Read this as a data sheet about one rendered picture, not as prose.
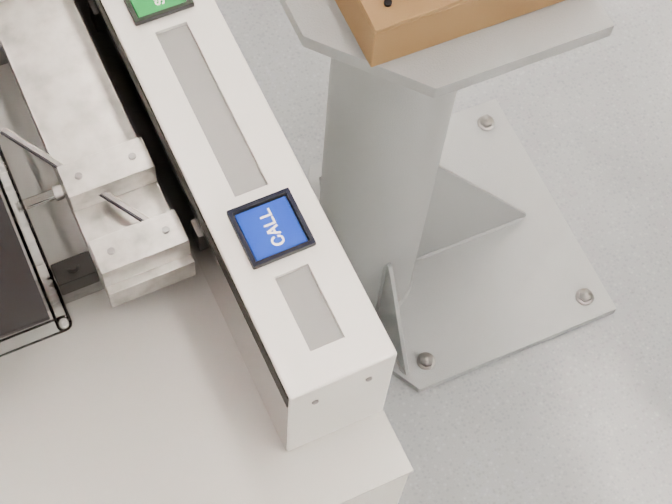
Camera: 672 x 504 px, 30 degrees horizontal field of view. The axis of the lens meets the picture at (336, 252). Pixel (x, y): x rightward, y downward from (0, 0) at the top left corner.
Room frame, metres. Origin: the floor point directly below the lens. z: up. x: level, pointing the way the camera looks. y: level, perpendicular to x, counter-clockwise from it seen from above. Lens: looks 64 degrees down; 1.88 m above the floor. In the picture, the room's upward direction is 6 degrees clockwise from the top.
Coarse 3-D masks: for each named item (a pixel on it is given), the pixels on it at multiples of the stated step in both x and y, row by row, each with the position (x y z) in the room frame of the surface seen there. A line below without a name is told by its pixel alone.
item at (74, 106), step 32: (32, 0) 0.72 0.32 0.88; (64, 0) 0.72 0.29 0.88; (0, 32) 0.68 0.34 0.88; (32, 32) 0.68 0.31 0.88; (64, 32) 0.69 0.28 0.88; (32, 64) 0.65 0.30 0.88; (64, 64) 0.65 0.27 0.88; (96, 64) 0.65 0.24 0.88; (32, 96) 0.61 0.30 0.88; (64, 96) 0.61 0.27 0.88; (96, 96) 0.62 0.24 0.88; (64, 128) 0.58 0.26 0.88; (96, 128) 0.58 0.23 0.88; (128, 128) 0.59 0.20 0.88; (64, 160) 0.55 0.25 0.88; (128, 192) 0.52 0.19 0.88; (160, 192) 0.52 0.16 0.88; (96, 224) 0.49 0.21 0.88; (128, 224) 0.49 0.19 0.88; (128, 288) 0.43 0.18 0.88; (160, 288) 0.44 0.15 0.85
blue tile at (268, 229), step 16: (256, 208) 0.48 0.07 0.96; (272, 208) 0.48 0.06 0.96; (288, 208) 0.48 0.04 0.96; (240, 224) 0.46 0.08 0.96; (256, 224) 0.46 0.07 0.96; (272, 224) 0.46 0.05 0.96; (288, 224) 0.46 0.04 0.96; (256, 240) 0.45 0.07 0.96; (272, 240) 0.45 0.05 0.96; (288, 240) 0.45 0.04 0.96; (304, 240) 0.45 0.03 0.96; (256, 256) 0.43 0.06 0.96
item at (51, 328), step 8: (56, 320) 0.38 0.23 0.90; (64, 320) 0.38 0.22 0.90; (32, 328) 0.37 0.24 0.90; (40, 328) 0.37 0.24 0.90; (48, 328) 0.37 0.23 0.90; (56, 328) 0.38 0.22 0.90; (64, 328) 0.38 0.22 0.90; (8, 336) 0.36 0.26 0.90; (16, 336) 0.36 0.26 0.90; (24, 336) 0.36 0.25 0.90; (32, 336) 0.37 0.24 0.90; (40, 336) 0.37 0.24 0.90; (48, 336) 0.37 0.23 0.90; (0, 344) 0.36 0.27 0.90; (8, 344) 0.36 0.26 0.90; (16, 344) 0.36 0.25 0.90; (24, 344) 0.36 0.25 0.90; (32, 344) 0.36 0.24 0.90; (0, 352) 0.35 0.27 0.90; (8, 352) 0.35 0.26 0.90
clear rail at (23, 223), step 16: (0, 160) 0.53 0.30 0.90; (0, 176) 0.51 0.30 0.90; (16, 192) 0.50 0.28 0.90; (16, 208) 0.48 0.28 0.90; (16, 224) 0.47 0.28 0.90; (32, 224) 0.47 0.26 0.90; (32, 240) 0.45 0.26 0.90; (32, 256) 0.44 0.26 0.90; (48, 272) 0.43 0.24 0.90; (48, 288) 0.41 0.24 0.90; (48, 304) 0.40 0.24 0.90; (64, 304) 0.40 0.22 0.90
